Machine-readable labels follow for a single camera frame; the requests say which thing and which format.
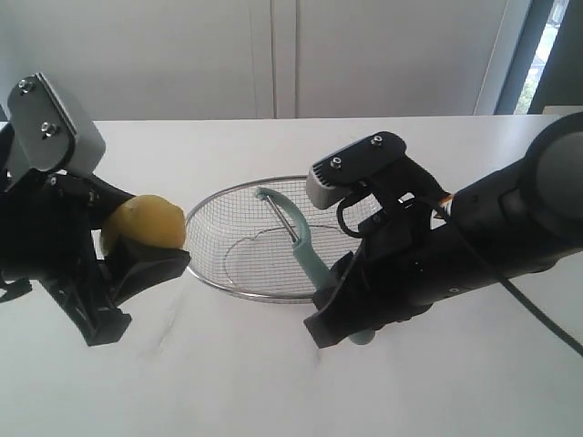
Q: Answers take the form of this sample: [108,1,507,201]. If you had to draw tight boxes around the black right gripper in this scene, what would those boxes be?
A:
[304,199,496,349]

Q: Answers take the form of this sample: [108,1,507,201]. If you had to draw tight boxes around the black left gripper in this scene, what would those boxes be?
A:
[1,123,190,347]

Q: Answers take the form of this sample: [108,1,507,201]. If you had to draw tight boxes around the yellow lemon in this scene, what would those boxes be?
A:
[100,195,186,256]

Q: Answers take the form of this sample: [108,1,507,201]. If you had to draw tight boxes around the teal handled vegetable peeler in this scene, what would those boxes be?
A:
[254,186,377,347]

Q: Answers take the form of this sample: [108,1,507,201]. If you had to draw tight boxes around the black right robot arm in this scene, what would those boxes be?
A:
[304,113,582,349]

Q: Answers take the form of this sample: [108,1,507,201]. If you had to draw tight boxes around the white cabinet doors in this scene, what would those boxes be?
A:
[1,1,528,120]

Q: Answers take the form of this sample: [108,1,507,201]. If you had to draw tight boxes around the oval metal wire mesh basket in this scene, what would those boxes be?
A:
[186,175,359,303]

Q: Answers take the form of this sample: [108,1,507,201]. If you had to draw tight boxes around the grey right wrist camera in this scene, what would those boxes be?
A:
[306,131,406,210]

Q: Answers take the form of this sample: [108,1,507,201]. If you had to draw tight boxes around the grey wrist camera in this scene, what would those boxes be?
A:
[306,131,406,210]
[6,72,106,180]

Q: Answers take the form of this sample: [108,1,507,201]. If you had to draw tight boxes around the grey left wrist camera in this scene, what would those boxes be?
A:
[6,72,106,180]

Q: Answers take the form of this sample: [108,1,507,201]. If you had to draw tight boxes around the window with dark frame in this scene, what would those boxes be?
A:
[494,1,582,115]

